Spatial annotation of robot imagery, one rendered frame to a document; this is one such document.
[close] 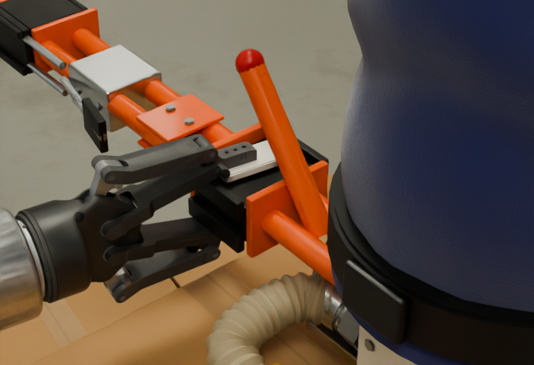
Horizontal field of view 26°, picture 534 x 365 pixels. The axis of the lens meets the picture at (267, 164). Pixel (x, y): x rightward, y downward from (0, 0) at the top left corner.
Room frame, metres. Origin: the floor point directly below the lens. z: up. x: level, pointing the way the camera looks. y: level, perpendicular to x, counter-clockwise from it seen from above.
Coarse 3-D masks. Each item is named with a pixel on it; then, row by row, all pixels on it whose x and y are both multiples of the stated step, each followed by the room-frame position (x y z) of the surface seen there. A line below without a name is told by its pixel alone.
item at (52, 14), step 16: (0, 0) 1.06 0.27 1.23; (16, 0) 1.06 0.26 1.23; (32, 0) 1.06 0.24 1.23; (48, 0) 1.06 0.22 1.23; (64, 0) 1.06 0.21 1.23; (16, 16) 1.03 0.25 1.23; (32, 16) 1.03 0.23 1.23; (48, 16) 1.03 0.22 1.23; (64, 16) 1.03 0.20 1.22; (80, 16) 1.03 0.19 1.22; (96, 16) 1.04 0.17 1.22; (32, 32) 1.00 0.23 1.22; (48, 32) 1.01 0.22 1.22; (64, 32) 1.02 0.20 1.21; (96, 32) 1.04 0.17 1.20; (32, 48) 1.00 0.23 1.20; (64, 48) 1.02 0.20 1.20
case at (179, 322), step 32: (256, 256) 0.84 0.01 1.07; (288, 256) 0.84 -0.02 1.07; (192, 288) 0.80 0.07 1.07; (224, 288) 0.80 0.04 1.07; (256, 288) 0.80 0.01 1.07; (128, 320) 0.75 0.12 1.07; (160, 320) 0.75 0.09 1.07; (192, 320) 0.75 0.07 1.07; (64, 352) 0.71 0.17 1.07; (96, 352) 0.71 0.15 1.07; (128, 352) 0.71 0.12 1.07; (160, 352) 0.71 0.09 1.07; (192, 352) 0.71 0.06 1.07; (288, 352) 0.71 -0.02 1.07; (320, 352) 0.72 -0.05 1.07
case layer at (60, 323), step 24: (216, 264) 1.45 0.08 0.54; (96, 288) 1.39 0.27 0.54; (168, 288) 1.39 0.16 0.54; (48, 312) 1.34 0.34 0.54; (72, 312) 1.34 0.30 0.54; (96, 312) 1.34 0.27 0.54; (120, 312) 1.34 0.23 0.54; (0, 336) 1.28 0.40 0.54; (24, 336) 1.28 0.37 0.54; (48, 336) 1.28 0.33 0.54; (72, 336) 1.28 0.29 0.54; (0, 360) 1.23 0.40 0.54; (24, 360) 1.23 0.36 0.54
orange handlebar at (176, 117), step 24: (48, 48) 0.99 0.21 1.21; (96, 48) 0.99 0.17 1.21; (120, 96) 0.90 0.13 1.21; (168, 96) 0.90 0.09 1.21; (192, 96) 0.90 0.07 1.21; (120, 120) 0.88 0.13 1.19; (144, 120) 0.86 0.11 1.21; (168, 120) 0.86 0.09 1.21; (192, 120) 0.85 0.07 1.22; (216, 120) 0.86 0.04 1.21; (144, 144) 0.86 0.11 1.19; (288, 240) 0.70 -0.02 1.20; (312, 240) 0.70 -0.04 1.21; (312, 264) 0.68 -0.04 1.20
